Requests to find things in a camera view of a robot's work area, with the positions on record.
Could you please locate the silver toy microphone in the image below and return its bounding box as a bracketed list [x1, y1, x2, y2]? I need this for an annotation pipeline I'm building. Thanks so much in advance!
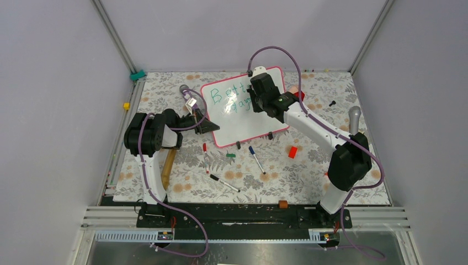
[348, 106, 361, 135]

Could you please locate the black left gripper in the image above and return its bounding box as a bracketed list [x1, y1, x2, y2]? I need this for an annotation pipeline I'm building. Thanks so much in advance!
[175, 108, 220, 135]

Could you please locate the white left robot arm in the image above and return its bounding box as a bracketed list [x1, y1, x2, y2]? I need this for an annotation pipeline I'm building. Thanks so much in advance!
[124, 109, 220, 205]

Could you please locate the pink framed whiteboard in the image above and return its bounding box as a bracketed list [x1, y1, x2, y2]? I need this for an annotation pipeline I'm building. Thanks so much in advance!
[200, 73, 289, 148]

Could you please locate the pink peach object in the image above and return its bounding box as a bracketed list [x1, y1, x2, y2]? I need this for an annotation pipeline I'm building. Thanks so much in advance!
[289, 86, 299, 94]

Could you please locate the red orange block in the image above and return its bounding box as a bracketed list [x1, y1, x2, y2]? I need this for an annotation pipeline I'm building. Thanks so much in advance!
[288, 146, 298, 159]

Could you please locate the teal corner clamp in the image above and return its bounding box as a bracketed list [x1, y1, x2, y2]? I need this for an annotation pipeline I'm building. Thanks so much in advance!
[130, 70, 146, 82]

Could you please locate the purple glitter toy microphone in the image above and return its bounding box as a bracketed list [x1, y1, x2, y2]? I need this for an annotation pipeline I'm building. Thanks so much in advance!
[179, 84, 203, 121]

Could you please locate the white slotted cable duct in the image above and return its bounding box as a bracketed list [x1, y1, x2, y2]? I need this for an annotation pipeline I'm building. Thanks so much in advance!
[94, 229, 340, 244]

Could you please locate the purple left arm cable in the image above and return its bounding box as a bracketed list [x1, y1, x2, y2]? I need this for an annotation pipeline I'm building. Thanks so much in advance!
[137, 87, 210, 257]

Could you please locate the red hollow block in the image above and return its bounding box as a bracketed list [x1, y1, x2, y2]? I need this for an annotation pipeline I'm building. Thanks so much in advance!
[294, 91, 305, 101]

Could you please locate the red capped marker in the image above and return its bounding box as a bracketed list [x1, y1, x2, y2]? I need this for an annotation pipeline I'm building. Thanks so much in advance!
[203, 143, 210, 174]

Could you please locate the brown small cube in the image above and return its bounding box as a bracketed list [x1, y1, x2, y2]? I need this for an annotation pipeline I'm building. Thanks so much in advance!
[278, 200, 289, 209]

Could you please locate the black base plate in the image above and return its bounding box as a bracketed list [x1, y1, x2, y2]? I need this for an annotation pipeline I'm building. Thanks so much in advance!
[136, 203, 353, 239]

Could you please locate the blue capped marker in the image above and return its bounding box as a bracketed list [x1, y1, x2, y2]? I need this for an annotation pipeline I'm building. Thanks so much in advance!
[248, 146, 266, 174]

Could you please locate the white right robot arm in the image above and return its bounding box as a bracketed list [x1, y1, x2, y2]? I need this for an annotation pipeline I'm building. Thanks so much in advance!
[247, 71, 372, 227]

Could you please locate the black capped marker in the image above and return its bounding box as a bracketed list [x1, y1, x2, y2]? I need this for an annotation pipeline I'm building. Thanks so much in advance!
[210, 174, 241, 193]

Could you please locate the wooden pestle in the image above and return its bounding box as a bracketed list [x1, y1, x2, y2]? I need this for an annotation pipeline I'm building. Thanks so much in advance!
[161, 149, 177, 191]

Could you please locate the floral patterned mat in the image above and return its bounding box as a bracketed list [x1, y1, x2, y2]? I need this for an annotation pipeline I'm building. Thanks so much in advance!
[113, 72, 391, 205]

